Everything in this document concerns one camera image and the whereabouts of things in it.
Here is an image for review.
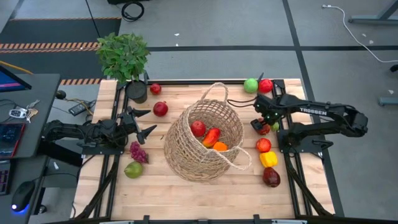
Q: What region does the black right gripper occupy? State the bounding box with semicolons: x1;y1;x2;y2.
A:
250;93;282;135

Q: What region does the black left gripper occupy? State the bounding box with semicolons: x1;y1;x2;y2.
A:
118;106;158;145

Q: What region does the red streaked apple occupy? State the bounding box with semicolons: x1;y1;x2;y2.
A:
256;138;272;154

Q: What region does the red pomegranate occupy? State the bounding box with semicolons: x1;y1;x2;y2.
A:
152;101;169;118

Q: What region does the yellow bell pepper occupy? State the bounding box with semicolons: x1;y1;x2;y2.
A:
259;151;279;169

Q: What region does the round bright red fruit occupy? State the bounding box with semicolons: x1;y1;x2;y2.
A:
257;78;274;94

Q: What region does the red orange mango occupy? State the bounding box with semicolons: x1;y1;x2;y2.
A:
201;127;221;149

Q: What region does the dark red pear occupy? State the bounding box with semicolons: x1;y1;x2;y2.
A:
262;167;281;189

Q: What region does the plain red apple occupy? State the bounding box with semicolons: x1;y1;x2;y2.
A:
190;120;207;138

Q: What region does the purple grape bunch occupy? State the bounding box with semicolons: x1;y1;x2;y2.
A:
129;141;149;164

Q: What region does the green pear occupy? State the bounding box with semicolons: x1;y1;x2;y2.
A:
124;161;144;180

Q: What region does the black power adapter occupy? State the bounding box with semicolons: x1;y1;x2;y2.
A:
68;101;91;117

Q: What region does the green potted plant black pot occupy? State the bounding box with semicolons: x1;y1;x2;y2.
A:
95;32;151;105

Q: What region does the black office desk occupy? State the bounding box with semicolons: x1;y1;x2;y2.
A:
0;73;62;224

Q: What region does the bunch of keys with fob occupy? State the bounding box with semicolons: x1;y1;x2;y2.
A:
8;99;40;124

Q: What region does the tablet in red case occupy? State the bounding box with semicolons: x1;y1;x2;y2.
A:
0;122;26;159

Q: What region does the black hazard-striped floor mat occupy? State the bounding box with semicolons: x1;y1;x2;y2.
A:
0;17;123;86

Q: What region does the grey metal stand foot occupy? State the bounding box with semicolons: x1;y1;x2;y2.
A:
347;0;398;26
378;96;398;107

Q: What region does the dark computer monitor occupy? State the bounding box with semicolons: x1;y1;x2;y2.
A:
0;64;32;93

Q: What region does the black computer mouse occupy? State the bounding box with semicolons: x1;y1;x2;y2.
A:
11;180;36;215

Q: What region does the black keyboard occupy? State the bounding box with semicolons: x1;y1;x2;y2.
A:
0;161;12;197

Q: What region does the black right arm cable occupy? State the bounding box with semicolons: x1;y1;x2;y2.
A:
226;96;257;109

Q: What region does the woven straw basket with handles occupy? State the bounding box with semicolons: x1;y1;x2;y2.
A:
164;82;252;183

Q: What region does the black aluminium rig frame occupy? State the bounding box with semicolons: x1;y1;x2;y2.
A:
71;73;346;224

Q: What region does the coiled black cable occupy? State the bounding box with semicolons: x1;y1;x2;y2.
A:
120;1;146;22

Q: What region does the yellow cable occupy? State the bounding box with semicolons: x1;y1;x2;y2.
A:
0;60;34;75

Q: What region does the white power cable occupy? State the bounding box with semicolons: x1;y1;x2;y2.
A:
322;3;398;63

